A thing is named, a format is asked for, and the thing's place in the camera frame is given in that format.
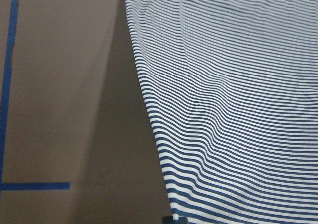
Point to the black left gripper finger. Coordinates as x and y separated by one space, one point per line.
171 220

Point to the navy white striped polo shirt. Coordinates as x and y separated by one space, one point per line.
231 91

